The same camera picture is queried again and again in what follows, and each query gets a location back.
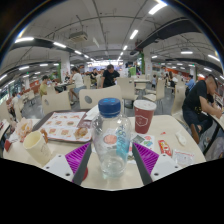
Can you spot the red paper cup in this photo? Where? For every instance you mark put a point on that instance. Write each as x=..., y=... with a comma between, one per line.
x=144, y=118

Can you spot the ceiling air conditioner unit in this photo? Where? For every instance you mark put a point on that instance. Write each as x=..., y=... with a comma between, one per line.
x=78, y=36

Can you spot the paper bag of fries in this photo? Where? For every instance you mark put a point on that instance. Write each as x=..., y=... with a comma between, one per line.
x=24, y=128

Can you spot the white paper napkin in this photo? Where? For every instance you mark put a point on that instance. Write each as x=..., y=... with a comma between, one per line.
x=90, y=113

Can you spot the white neighbouring table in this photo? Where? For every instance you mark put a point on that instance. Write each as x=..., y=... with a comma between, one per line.
x=3, y=128
x=218, y=121

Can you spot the small red sauce packet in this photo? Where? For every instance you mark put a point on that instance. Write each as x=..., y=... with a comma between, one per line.
x=164, y=147

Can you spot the clear plastic packet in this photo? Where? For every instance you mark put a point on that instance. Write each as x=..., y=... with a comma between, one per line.
x=183, y=157

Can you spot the ceiling strip lights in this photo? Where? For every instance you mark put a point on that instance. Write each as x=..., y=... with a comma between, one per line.
x=24, y=39

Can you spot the group of beige chairs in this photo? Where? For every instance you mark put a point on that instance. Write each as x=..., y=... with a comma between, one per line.
x=127, y=87

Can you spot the dark food tray with liner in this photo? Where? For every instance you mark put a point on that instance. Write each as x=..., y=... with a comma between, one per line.
x=63, y=125

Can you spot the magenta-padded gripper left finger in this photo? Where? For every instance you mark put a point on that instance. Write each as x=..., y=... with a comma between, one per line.
x=76, y=158

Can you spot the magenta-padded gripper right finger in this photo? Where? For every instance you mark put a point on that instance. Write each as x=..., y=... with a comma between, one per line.
x=146, y=158

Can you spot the white sauce sachet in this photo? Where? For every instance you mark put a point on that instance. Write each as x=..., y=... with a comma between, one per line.
x=180, y=137

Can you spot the beige chair with round hole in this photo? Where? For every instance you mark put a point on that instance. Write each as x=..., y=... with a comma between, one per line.
x=58, y=101
x=103, y=95

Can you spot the printed sticker leaflet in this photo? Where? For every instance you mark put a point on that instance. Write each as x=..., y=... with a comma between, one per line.
x=145, y=140

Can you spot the clear blue-capped water bottle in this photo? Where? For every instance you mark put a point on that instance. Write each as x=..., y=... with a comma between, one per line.
x=111, y=143

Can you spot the cream plastic cup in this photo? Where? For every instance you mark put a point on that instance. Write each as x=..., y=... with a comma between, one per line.
x=35, y=146

